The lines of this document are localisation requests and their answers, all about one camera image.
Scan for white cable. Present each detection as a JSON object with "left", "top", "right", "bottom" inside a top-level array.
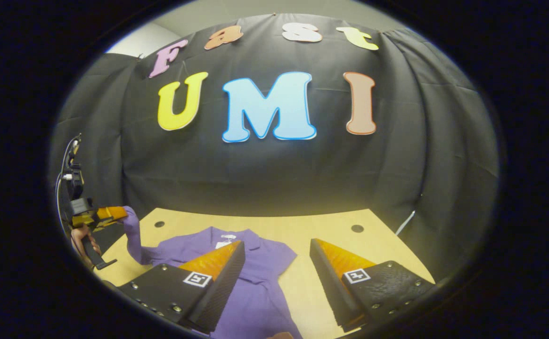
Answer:
[{"left": 394, "top": 210, "right": 416, "bottom": 236}]

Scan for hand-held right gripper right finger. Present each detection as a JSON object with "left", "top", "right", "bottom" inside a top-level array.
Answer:
[{"left": 309, "top": 238, "right": 437, "bottom": 332}]

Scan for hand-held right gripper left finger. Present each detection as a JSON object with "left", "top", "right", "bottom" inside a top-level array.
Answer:
[{"left": 116, "top": 240, "right": 246, "bottom": 334}]

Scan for purple knit cardigan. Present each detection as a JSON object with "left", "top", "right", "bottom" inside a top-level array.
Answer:
[{"left": 123, "top": 206, "right": 303, "bottom": 339}]

